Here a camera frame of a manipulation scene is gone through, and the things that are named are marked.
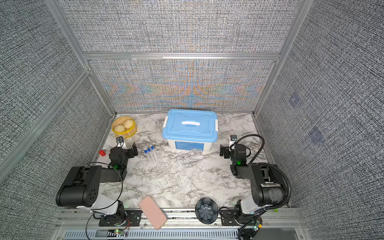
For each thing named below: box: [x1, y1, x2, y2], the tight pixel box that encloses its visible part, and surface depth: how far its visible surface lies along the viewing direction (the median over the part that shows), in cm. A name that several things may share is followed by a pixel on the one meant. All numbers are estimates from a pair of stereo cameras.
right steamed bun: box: [123, 118, 134, 130], surface depth 108 cm
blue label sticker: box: [174, 141, 205, 152], surface depth 93 cm
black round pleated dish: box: [195, 197, 219, 225], surface depth 76 cm
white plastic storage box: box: [162, 109, 219, 153], surface depth 92 cm
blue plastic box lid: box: [162, 108, 219, 142], surface depth 92 cm
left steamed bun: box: [114, 124, 126, 132], surface depth 105 cm
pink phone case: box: [138, 195, 168, 230], surface depth 75 cm
